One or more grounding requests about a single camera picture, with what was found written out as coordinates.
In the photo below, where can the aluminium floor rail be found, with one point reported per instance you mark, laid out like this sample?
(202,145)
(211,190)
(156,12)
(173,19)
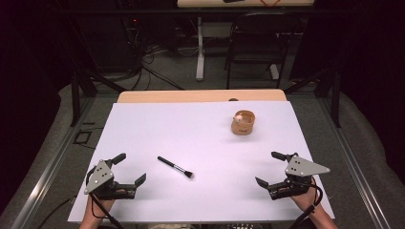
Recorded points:
(47,171)
(353,165)

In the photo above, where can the round wooden cup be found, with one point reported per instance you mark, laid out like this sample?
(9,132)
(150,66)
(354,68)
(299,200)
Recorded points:
(243,126)

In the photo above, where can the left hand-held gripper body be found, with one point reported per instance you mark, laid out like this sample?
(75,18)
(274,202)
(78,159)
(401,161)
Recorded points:
(102,178)

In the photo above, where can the black metal frame stand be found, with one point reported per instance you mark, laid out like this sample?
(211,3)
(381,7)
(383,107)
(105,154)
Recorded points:
(75,101)
(335,98)

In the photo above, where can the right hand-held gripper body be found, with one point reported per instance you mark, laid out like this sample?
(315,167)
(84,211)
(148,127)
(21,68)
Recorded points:
(302,168)

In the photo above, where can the white desk leg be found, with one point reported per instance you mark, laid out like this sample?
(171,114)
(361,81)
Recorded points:
(200,54)

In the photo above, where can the person's left hand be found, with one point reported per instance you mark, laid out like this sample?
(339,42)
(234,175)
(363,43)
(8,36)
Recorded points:
(97,206)

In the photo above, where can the black folding chair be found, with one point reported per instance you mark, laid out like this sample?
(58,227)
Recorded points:
(261,38)

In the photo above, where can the white table sheet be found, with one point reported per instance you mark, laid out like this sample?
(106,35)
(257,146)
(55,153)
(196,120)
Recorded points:
(197,140)

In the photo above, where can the small white ball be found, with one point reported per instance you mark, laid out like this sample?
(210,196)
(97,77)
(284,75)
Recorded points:
(237,119)

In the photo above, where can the black makeup brush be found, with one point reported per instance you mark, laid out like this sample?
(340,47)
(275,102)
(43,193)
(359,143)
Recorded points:
(174,166)

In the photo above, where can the person's right hand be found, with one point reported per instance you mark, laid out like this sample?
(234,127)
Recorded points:
(307,200)

